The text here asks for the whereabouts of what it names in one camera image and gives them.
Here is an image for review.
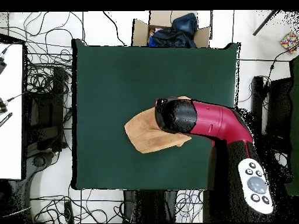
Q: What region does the black strip with marks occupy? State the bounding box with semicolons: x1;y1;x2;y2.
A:
0;112;13;128

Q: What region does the multicolour spotted item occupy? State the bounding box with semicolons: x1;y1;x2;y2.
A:
280;31;299;54

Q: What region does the grey stand base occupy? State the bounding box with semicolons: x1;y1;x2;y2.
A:
25;151;59;187

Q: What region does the blue denim garment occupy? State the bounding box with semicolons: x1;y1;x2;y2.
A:
172;12;199;38

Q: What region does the dark navy garment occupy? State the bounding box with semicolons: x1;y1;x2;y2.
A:
148;27;197;48

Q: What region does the brown cardboard box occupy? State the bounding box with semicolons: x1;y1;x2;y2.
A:
132;10;211;48

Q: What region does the dark green table cloth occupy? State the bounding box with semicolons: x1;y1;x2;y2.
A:
71;38;241;191

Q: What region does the black pole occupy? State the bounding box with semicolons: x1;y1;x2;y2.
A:
252;10;279;36

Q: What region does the white table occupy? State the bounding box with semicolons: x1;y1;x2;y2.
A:
0;43;23;180

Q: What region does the black device with cable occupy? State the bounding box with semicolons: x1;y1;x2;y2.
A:
0;92;26;114

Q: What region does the black stand frame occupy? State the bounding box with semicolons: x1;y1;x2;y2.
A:
23;67;69;153
249;75;294;141

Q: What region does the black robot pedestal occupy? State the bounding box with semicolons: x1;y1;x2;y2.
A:
123;190;178;223

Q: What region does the black cable with connector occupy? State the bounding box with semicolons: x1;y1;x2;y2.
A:
263;45;299;94

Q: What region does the tan terry towel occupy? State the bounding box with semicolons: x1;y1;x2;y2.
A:
124;96;193;154

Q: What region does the black power strip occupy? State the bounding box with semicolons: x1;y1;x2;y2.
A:
64;201;74;223

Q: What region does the green cloth on side table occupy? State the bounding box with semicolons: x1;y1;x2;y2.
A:
284;55;299;197

